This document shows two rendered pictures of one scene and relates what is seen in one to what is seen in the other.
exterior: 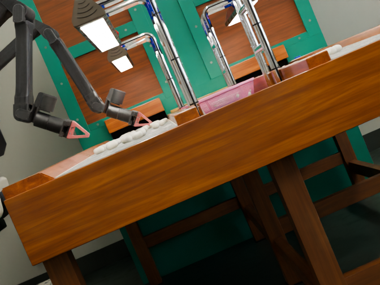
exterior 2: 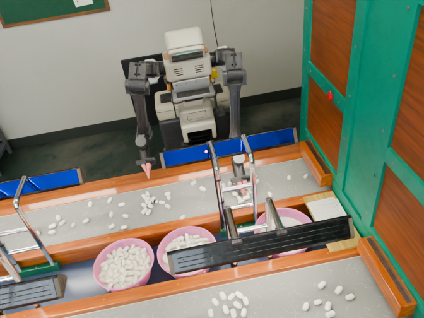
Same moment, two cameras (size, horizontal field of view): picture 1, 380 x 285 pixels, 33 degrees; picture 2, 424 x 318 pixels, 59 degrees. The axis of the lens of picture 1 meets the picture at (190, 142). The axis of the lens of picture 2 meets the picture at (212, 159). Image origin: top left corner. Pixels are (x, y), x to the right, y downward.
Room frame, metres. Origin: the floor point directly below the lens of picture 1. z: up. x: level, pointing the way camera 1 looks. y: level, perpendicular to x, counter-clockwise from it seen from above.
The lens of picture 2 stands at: (2.63, -1.21, 2.06)
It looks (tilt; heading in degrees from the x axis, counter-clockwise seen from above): 38 degrees down; 88
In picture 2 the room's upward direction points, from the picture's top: 9 degrees counter-clockwise
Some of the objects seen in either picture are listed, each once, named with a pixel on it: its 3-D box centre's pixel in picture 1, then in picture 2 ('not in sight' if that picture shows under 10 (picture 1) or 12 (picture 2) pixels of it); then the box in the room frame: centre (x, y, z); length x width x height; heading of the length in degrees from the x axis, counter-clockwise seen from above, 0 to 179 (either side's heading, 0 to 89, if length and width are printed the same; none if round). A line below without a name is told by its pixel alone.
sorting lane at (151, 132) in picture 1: (134, 139); (149, 208); (2.33, 0.18, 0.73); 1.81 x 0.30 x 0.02; 1
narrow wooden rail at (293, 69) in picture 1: (262, 90); (153, 297); (2.34, -0.32, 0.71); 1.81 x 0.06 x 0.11; 1
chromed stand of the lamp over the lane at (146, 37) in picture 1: (152, 87); (234, 186); (2.76, 0.05, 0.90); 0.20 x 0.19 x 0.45; 1
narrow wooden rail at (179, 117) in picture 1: (181, 125); (151, 237); (2.33, 0.00, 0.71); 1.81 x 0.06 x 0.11; 1
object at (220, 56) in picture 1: (237, 51); (255, 255); (2.77, -0.35, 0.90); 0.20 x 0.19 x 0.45; 1
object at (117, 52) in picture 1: (120, 56); (228, 145); (2.76, 0.13, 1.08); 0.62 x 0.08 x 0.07; 1
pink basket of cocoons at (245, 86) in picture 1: (223, 104); (126, 268); (2.22, -0.16, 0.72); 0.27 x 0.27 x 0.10
